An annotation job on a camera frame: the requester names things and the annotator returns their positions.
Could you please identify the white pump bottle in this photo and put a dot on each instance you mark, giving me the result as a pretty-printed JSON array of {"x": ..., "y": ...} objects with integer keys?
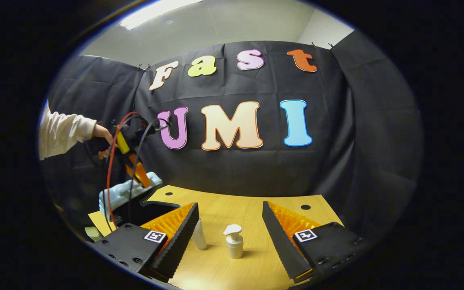
[{"x": 234, "y": 243}]

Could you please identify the white cream tube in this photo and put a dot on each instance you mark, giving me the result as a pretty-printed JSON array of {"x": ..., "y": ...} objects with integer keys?
[{"x": 199, "y": 237}]

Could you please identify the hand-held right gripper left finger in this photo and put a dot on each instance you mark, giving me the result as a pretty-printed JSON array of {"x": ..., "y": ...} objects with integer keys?
[{"x": 181, "y": 237}]

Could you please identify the black backdrop cloth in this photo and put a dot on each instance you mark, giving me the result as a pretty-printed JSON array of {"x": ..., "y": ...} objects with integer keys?
[{"x": 236, "y": 169}]

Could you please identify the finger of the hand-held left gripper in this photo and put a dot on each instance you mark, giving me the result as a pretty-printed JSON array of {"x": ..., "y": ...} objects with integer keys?
[{"x": 139, "y": 171}]

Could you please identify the light blue suitcase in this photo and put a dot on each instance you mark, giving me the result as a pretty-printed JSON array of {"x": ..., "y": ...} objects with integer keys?
[{"x": 115, "y": 195}]

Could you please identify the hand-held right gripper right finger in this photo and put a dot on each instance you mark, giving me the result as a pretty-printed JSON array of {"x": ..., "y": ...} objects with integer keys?
[{"x": 282, "y": 245}]

